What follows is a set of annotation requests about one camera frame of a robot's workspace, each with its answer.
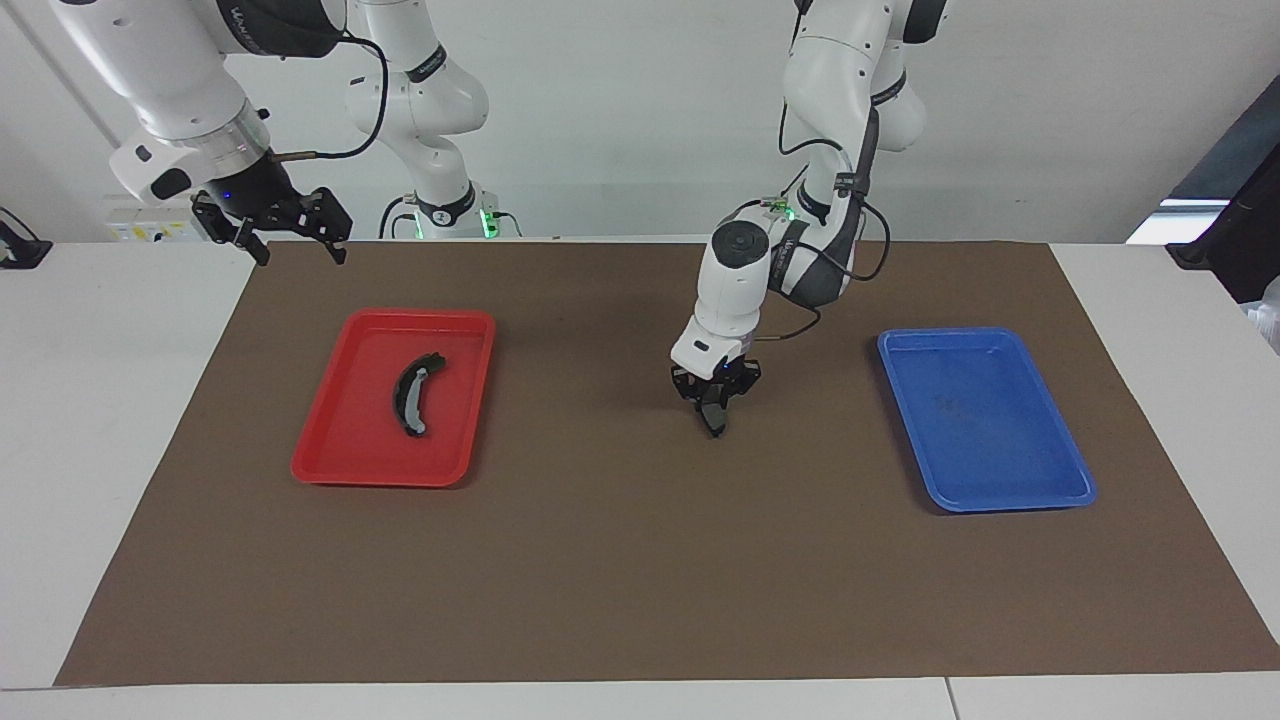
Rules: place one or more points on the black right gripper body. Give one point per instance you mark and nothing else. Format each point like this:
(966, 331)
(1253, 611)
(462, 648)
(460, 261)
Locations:
(265, 200)

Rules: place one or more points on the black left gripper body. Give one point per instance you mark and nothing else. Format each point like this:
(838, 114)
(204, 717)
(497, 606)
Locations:
(690, 380)

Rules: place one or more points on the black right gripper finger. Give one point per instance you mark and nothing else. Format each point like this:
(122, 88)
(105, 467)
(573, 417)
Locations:
(252, 243)
(337, 250)

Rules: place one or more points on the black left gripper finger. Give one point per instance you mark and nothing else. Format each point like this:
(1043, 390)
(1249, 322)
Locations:
(688, 392)
(742, 385)

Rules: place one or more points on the curved brake shoe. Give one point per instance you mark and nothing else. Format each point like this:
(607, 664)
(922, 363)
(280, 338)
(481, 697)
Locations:
(410, 400)

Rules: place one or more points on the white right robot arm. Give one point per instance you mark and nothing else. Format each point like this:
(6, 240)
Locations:
(160, 70)

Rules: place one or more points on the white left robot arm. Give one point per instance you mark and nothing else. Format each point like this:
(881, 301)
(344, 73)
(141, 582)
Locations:
(840, 70)

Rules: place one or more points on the brown table mat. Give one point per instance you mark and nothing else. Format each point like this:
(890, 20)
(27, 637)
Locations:
(640, 560)

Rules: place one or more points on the red plastic tray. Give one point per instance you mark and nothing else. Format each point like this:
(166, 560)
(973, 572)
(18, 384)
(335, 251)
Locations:
(350, 430)

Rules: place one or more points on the small black desk device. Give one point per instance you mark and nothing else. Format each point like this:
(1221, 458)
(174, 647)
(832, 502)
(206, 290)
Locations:
(20, 248)

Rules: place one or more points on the blue plastic tray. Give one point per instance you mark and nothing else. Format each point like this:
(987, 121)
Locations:
(990, 430)

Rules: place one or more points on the bright white board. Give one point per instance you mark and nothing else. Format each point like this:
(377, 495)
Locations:
(1175, 222)

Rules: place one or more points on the dark angled panel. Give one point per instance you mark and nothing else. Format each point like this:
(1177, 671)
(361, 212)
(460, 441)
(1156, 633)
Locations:
(1240, 220)

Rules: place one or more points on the clear plastic bag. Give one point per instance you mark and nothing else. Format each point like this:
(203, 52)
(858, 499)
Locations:
(1268, 315)

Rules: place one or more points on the white wall socket box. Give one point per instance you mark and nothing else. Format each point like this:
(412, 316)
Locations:
(140, 225)

